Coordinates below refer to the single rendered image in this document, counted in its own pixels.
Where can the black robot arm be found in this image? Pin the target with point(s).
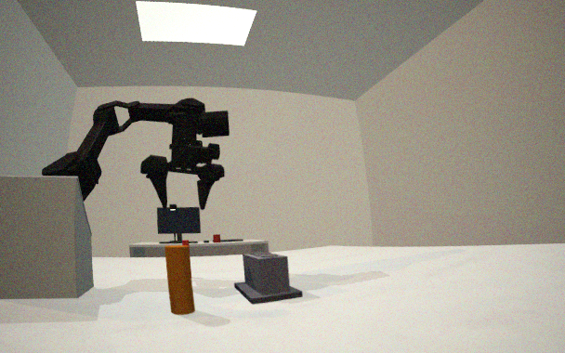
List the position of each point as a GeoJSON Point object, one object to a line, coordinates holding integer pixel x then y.
{"type": "Point", "coordinates": [187, 117]}

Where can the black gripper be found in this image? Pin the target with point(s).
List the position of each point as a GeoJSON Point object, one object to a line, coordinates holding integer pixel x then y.
{"type": "Point", "coordinates": [156, 167]}

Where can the red peg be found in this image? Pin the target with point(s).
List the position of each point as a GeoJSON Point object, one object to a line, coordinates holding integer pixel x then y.
{"type": "Point", "coordinates": [186, 242]}

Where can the orange-brown cylinder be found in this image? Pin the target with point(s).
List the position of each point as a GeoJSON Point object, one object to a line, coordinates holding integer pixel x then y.
{"type": "Point", "coordinates": [178, 267]}

